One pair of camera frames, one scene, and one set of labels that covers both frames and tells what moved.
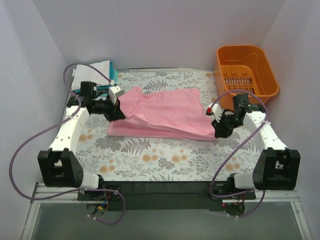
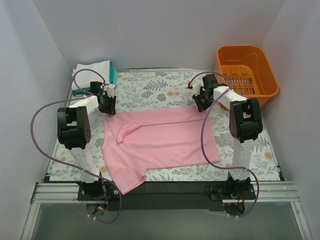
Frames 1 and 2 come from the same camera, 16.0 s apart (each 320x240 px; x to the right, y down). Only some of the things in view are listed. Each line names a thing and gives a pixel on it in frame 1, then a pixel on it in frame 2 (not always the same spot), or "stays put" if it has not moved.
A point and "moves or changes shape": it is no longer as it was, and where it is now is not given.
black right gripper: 219,126 -> 200,101
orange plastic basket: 244,68 stays put
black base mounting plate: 164,196 stays put
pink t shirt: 176,113 moves or changes shape
